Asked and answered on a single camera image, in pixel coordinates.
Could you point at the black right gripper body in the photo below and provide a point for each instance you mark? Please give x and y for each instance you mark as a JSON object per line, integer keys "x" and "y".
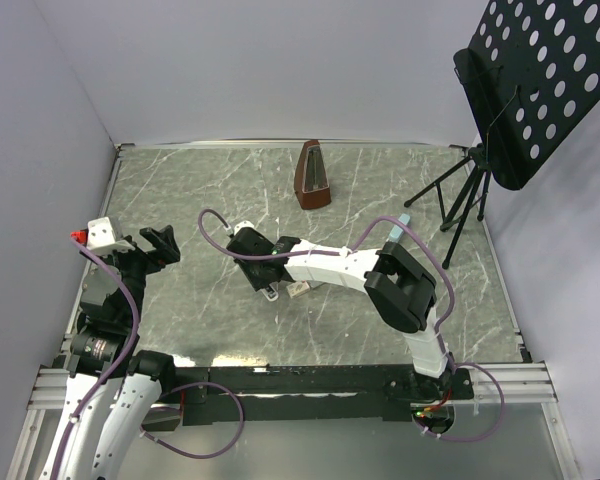
{"x": 252, "y": 272}

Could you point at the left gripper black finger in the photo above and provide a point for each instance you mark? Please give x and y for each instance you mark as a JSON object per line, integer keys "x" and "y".
{"x": 164, "y": 254}
{"x": 162, "y": 240}

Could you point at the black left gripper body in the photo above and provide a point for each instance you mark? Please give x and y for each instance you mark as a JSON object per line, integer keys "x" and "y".
{"x": 134, "y": 264}

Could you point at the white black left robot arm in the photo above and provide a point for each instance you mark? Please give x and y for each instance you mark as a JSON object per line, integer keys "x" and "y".
{"x": 111, "y": 385}

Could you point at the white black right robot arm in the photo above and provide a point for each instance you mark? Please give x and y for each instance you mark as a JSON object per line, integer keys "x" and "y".
{"x": 400, "y": 288}

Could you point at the white staple box sleeve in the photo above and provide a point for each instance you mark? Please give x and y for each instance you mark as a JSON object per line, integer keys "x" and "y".
{"x": 297, "y": 289}

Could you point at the brown wooden metronome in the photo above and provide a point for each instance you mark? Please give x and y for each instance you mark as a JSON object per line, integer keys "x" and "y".
{"x": 311, "y": 185}

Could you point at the black perforated music stand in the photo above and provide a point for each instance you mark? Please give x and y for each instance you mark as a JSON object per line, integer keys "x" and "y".
{"x": 530, "y": 74}

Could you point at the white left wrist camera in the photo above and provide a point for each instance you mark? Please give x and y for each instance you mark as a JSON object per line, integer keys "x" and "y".
{"x": 103, "y": 237}

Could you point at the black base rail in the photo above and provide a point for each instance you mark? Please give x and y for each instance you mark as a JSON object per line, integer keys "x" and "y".
{"x": 291, "y": 393}

